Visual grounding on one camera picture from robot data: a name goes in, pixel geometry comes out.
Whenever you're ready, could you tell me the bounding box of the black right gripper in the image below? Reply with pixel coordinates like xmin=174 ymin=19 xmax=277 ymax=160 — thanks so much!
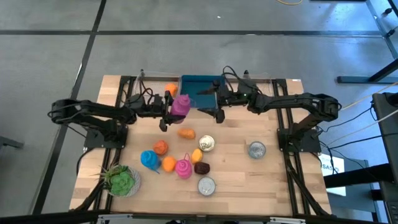
xmin=196 ymin=80 xmax=255 ymax=124

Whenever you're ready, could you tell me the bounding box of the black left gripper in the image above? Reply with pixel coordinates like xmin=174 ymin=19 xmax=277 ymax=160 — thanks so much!
xmin=145 ymin=90 xmax=188 ymax=133

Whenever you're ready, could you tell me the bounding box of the purple squat water bottle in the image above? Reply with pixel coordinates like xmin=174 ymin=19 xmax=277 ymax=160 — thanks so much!
xmin=170 ymin=94 xmax=192 ymax=124

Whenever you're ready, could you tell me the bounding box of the round yellow-orange toy fruit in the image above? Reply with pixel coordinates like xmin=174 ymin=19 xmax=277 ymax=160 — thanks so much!
xmin=164 ymin=83 xmax=178 ymax=98

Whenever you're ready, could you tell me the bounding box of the oblong orange toy fruit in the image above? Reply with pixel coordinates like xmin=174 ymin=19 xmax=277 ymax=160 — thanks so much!
xmin=177 ymin=128 xmax=197 ymax=140

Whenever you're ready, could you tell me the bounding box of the red-orange toy fruit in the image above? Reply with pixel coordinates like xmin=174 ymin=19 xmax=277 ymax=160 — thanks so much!
xmin=152 ymin=139 xmax=169 ymax=156

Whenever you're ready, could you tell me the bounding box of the pull-tab tin can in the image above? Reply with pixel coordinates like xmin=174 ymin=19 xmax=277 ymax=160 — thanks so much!
xmin=198 ymin=134 xmax=216 ymax=152

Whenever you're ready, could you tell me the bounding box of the blue water bottle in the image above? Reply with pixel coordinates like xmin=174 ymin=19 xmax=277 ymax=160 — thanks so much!
xmin=139 ymin=150 xmax=162 ymax=174

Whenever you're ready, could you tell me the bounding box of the smooth orange toy fruit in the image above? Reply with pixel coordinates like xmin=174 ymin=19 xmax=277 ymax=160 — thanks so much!
xmin=161 ymin=156 xmax=177 ymax=174

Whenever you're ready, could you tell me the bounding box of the pink water bottle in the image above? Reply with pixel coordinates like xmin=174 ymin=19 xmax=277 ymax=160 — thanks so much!
xmin=175 ymin=152 xmax=193 ymax=180

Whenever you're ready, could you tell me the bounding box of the teal plastic bin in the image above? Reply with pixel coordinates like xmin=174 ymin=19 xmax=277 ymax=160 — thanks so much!
xmin=180 ymin=74 xmax=226 ymax=110

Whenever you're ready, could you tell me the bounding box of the clear plastic container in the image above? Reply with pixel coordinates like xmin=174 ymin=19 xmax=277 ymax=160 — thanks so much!
xmin=224 ymin=72 xmax=275 ymax=103
xmin=134 ymin=70 xmax=182 ymax=100

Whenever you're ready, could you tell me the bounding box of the yellow toy fruit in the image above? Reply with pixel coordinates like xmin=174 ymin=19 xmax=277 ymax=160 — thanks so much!
xmin=190 ymin=148 xmax=203 ymax=165

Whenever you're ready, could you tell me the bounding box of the teal-label tin can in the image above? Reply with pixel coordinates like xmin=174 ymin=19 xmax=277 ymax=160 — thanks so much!
xmin=248 ymin=141 xmax=267 ymax=160

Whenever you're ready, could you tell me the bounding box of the dark brown toy fruit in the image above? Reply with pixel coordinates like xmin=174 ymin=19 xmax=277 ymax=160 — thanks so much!
xmin=193 ymin=161 xmax=211 ymax=175

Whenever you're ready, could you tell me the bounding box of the blue-label tuna can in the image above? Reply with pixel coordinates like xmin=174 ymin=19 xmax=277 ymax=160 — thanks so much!
xmin=197 ymin=176 xmax=217 ymax=197

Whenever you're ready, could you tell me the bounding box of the potted green succulent plant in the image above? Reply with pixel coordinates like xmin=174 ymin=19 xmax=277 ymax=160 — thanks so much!
xmin=92 ymin=164 xmax=142 ymax=198

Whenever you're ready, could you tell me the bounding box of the white sign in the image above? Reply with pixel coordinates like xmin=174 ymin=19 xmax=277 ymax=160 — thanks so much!
xmin=320 ymin=154 xmax=346 ymax=197

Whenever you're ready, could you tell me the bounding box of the black metal table leg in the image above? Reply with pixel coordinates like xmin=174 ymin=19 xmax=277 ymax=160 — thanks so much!
xmin=337 ymin=0 xmax=398 ymax=85

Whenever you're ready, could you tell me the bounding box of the grey metal leg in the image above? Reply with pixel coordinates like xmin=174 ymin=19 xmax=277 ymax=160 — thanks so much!
xmin=0 ymin=136 xmax=24 ymax=150

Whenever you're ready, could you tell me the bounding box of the black desk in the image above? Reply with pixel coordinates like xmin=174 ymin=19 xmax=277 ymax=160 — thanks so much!
xmin=323 ymin=91 xmax=398 ymax=224

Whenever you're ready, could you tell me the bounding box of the black keyboard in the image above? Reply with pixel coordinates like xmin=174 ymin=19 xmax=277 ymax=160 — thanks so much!
xmin=384 ymin=200 xmax=398 ymax=224

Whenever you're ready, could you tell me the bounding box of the black aluminium rig frame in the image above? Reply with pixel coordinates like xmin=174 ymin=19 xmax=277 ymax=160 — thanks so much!
xmin=70 ymin=74 xmax=333 ymax=224

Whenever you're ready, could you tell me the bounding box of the black cable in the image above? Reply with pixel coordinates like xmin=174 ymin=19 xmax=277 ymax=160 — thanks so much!
xmin=329 ymin=133 xmax=398 ymax=150

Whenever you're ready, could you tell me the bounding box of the yellow hanging cable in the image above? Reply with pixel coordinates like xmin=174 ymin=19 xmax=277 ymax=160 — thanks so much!
xmin=340 ymin=81 xmax=398 ymax=110

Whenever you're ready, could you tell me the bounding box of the white cable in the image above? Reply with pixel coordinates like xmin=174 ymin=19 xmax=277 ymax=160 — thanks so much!
xmin=326 ymin=108 xmax=398 ymax=146

